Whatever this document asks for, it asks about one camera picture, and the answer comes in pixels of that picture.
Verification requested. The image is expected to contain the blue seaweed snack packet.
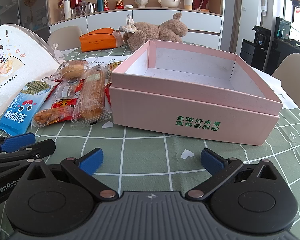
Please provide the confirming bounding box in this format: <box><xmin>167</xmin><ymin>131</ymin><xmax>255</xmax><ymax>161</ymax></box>
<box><xmin>0</xmin><ymin>79</ymin><xmax>58</xmax><ymax>136</ymax></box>

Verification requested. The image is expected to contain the small orange cracker packet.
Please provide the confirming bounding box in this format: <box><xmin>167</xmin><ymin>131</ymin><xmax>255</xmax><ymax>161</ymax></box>
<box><xmin>31</xmin><ymin>106</ymin><xmax>74</xmax><ymax>128</ymax></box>

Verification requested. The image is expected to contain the long bread stick packet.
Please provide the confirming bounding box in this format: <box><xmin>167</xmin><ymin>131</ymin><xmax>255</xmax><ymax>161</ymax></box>
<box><xmin>71</xmin><ymin>64</ymin><xmax>110</xmax><ymax>128</ymax></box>

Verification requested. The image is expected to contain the round bun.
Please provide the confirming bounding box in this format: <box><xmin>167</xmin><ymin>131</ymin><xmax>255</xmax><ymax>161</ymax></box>
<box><xmin>49</xmin><ymin>60</ymin><xmax>89</xmax><ymax>81</ymax></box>

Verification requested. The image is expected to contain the yellow round cake packet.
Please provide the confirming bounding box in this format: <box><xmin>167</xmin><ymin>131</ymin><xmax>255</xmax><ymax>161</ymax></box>
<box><xmin>106</xmin><ymin>61</ymin><xmax>122</xmax><ymax>85</ymax></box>

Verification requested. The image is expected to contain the red spicy strip packet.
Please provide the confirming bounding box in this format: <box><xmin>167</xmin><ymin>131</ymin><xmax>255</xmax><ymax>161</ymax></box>
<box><xmin>51</xmin><ymin>79</ymin><xmax>84</xmax><ymax>122</ymax></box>

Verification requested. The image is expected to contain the green checked tablecloth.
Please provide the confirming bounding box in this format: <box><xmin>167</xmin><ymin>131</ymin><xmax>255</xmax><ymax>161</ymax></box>
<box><xmin>0</xmin><ymin>39</ymin><xmax>300</xmax><ymax>240</ymax></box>

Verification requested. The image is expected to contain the white cartoon print bag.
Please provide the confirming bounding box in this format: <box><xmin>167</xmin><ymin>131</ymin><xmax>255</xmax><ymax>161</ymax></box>
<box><xmin>0</xmin><ymin>24</ymin><xmax>64</xmax><ymax>117</ymax></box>

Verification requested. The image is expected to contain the pink cardboard gift box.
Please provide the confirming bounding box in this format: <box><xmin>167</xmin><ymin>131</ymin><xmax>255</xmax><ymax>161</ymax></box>
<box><xmin>109</xmin><ymin>41</ymin><xmax>283</xmax><ymax>146</ymax></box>

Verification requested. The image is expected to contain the white printed table runner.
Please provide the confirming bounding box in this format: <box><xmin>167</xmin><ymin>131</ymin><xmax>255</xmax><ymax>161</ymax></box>
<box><xmin>57</xmin><ymin>55</ymin><xmax>133</xmax><ymax>67</ymax></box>

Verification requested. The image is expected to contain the beige chair left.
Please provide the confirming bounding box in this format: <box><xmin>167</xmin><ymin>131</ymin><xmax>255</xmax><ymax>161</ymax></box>
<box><xmin>47</xmin><ymin>26</ymin><xmax>82</xmax><ymax>51</ymax></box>

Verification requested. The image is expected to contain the beige chair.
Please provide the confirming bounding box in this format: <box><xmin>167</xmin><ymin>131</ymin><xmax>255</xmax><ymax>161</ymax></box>
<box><xmin>47</xmin><ymin>26</ymin><xmax>82</xmax><ymax>51</ymax></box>
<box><xmin>272</xmin><ymin>53</ymin><xmax>300</xmax><ymax>108</ymax></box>

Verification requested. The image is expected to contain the black water dispenser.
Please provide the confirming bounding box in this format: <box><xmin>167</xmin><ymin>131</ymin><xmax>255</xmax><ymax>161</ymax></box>
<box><xmin>240</xmin><ymin>25</ymin><xmax>271</xmax><ymax>70</ymax></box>

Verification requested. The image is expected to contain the beige chair right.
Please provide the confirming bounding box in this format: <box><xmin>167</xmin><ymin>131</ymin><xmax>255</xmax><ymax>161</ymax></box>
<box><xmin>272</xmin><ymin>53</ymin><xmax>300</xmax><ymax>108</ymax></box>

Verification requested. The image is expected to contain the orange tissue pouch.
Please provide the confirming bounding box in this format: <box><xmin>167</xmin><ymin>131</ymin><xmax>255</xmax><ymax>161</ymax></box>
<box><xmin>79</xmin><ymin>28</ymin><xmax>117</xmax><ymax>52</ymax></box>

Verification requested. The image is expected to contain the brown plush toy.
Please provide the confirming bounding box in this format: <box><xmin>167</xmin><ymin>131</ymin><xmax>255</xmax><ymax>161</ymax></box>
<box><xmin>119</xmin><ymin>12</ymin><xmax>189</xmax><ymax>51</ymax></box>

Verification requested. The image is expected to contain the white tumbler bottle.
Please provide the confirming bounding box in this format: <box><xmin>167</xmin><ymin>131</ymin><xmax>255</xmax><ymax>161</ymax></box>
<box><xmin>63</xmin><ymin>0</ymin><xmax>71</xmax><ymax>20</ymax></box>

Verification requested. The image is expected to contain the red figurine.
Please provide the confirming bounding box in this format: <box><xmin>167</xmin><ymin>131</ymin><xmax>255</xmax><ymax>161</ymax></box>
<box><xmin>115</xmin><ymin>0</ymin><xmax>124</xmax><ymax>9</ymax></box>

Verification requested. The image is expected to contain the teal thermos bottle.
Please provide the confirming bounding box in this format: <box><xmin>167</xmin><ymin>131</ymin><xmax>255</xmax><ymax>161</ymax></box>
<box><xmin>96</xmin><ymin>0</ymin><xmax>103</xmax><ymax>12</ymax></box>

